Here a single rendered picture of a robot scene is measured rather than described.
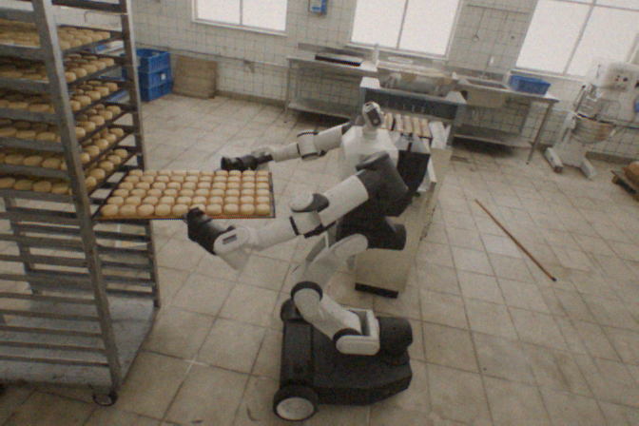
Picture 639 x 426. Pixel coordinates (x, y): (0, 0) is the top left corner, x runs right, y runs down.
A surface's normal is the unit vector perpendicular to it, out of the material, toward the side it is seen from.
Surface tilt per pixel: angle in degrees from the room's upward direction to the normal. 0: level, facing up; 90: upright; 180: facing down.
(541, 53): 90
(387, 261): 90
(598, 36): 90
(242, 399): 0
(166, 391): 0
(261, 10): 90
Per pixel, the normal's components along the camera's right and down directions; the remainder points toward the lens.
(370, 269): -0.17, 0.44
